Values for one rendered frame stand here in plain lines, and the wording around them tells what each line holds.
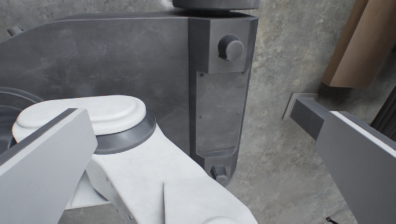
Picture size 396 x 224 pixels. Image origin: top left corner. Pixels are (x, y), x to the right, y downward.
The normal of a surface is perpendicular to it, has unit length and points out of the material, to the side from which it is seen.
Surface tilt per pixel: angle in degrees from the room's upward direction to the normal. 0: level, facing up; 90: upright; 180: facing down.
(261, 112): 0
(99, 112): 90
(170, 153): 90
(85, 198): 90
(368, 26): 4
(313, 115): 90
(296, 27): 0
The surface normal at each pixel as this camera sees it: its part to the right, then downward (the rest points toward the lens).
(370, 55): 0.18, 0.49
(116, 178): 0.01, -0.86
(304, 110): -0.97, -0.02
